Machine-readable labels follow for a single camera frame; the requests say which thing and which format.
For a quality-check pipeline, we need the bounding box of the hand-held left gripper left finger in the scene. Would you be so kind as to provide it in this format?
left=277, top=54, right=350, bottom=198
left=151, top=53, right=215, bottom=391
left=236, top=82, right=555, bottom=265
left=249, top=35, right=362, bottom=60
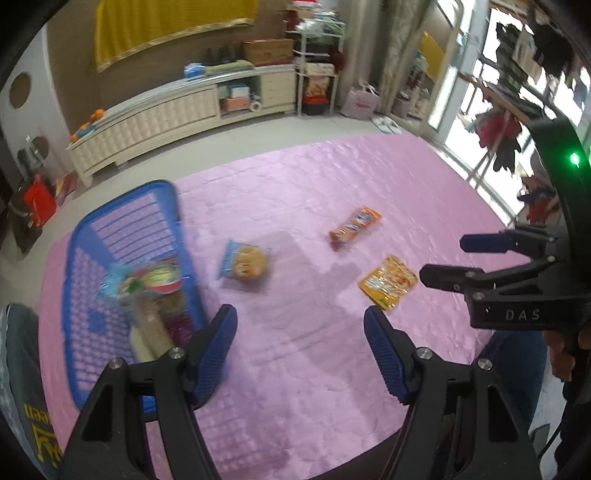
left=58, top=305, right=238, bottom=480

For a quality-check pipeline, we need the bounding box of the pink quilted blanket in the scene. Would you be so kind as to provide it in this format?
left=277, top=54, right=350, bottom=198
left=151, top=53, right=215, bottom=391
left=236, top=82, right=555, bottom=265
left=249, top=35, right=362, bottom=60
left=37, top=134, right=546, bottom=480

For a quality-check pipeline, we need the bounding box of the drying rack with clothes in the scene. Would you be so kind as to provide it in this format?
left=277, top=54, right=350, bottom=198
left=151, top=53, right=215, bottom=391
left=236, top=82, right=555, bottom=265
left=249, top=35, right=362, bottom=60
left=459, top=4, right=591, bottom=222

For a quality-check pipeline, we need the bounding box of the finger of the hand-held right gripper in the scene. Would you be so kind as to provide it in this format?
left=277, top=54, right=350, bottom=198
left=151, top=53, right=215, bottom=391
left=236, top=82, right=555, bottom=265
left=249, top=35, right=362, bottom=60
left=419, top=255, right=557, bottom=301
left=459, top=225, right=564, bottom=259

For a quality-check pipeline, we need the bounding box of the orange printed bag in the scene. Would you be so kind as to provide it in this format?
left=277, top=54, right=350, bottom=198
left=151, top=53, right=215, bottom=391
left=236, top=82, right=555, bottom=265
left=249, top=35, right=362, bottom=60
left=302, top=76, right=335, bottom=100

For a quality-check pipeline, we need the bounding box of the blue cookie packet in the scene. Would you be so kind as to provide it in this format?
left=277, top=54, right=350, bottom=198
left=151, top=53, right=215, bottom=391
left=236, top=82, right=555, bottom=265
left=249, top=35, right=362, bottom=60
left=217, top=239, right=271, bottom=282

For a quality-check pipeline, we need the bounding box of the white shelf rack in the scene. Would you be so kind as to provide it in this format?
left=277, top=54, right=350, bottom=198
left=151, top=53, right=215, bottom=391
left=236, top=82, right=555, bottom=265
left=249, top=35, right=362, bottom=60
left=295, top=21, right=345, bottom=116

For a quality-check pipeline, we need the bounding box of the green folded cloth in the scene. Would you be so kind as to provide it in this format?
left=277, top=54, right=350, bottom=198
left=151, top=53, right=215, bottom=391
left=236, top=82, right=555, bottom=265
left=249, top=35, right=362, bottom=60
left=205, top=60, right=254, bottom=77

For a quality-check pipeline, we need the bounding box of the glass sliding door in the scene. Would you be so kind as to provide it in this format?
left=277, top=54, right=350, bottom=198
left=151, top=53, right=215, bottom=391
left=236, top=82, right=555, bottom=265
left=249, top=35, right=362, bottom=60
left=429, top=0, right=492, bottom=153

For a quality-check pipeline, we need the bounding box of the blue plastic basket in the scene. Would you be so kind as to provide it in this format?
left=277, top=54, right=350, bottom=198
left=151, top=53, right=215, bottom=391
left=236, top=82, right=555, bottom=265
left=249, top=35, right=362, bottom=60
left=65, top=180, right=208, bottom=411

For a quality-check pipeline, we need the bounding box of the yellow wall cloth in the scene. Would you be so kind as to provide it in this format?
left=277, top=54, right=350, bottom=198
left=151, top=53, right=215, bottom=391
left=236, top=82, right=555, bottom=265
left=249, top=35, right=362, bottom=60
left=95, top=0, right=259, bottom=72

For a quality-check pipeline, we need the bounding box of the black cable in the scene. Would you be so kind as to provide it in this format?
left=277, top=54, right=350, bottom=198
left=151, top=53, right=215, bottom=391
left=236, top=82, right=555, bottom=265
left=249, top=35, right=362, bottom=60
left=536, top=401, right=571, bottom=467

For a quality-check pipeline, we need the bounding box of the red bag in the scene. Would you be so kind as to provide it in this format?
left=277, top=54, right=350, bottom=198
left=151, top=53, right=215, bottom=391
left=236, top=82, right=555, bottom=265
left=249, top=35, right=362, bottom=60
left=23, top=178, right=58, bottom=227

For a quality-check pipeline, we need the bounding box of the yellow orange snack packet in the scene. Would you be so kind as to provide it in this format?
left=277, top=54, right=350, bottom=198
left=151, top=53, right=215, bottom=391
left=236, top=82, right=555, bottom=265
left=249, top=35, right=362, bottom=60
left=359, top=255, right=419, bottom=309

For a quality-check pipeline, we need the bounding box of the clear white cracker packet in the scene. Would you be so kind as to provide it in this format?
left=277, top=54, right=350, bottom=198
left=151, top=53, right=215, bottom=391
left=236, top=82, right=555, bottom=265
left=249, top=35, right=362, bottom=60
left=129, top=325, right=158, bottom=363

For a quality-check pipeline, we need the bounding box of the black bin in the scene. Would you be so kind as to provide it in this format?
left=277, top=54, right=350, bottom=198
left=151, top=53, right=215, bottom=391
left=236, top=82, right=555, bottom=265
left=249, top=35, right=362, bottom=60
left=302, top=97, right=333, bottom=116

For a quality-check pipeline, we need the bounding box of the clear yellow cracker packet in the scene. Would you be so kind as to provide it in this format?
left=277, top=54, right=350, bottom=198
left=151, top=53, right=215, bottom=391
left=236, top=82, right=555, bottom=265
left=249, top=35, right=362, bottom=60
left=99, top=265, right=174, bottom=361

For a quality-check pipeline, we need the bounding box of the cardboard box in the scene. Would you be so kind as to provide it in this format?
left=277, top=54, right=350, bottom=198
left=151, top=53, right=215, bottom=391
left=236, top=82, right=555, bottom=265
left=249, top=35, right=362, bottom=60
left=243, top=38, right=295, bottom=66

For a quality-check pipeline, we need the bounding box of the orange snack bar packet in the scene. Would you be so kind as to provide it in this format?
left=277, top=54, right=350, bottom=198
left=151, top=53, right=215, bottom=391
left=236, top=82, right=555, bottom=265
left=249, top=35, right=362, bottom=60
left=329, top=206, right=383, bottom=250

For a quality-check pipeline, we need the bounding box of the purple snack packet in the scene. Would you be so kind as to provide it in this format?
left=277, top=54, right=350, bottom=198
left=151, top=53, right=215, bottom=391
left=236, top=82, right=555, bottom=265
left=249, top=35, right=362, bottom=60
left=164, top=316, right=195, bottom=344

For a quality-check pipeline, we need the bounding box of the beige patterned curtain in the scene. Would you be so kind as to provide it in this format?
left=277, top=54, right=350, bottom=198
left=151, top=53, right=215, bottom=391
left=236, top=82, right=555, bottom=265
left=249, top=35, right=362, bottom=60
left=379, top=0, right=439, bottom=116

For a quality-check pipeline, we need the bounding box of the black bag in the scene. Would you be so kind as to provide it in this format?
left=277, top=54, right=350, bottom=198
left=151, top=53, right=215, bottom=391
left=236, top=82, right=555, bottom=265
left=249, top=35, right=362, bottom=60
left=9, top=185, right=47, bottom=252

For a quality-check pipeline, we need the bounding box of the white tufted cabinet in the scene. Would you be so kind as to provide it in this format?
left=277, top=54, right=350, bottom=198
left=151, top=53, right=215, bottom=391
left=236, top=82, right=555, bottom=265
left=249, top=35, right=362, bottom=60
left=67, top=65, right=298, bottom=188

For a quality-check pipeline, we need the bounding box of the blue cloth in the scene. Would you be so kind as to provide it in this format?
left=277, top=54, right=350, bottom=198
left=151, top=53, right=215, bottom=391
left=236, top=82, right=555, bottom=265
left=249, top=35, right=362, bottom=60
left=466, top=330, right=555, bottom=435

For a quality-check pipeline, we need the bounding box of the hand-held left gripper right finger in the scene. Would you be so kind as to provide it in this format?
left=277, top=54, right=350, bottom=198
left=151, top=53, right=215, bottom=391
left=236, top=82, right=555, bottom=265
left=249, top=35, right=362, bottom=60
left=364, top=307, right=541, bottom=480

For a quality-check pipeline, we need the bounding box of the large red yellow snack packet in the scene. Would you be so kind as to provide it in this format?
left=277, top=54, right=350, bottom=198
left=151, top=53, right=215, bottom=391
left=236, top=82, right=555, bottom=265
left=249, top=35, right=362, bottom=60
left=136, top=256, right=188, bottom=296

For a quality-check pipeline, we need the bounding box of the white partition with round holes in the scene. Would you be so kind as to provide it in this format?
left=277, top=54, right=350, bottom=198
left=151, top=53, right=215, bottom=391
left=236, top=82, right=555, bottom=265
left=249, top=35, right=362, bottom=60
left=0, top=69, right=77, bottom=195

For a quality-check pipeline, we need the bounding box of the white shopping bag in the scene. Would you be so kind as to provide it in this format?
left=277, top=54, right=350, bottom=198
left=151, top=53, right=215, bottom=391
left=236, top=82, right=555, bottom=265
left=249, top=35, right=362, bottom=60
left=342, top=85, right=382, bottom=121

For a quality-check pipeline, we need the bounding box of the person's right hand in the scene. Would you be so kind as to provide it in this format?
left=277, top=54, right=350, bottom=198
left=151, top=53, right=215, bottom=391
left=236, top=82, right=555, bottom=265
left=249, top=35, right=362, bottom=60
left=544, top=329, right=585, bottom=385

